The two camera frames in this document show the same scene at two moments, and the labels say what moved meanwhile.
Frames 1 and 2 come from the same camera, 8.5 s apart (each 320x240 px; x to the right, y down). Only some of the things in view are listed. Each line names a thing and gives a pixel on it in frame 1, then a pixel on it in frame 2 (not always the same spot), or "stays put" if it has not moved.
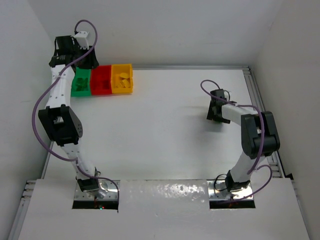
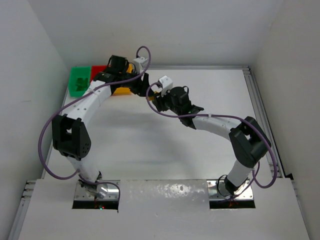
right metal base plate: [217, 190] stays put
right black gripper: [213, 114] -> [160, 100]
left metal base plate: [108, 191] stays put
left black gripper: [88, 60] -> [139, 85]
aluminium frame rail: [274, 159] stays put
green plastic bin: [81, 83] stays put
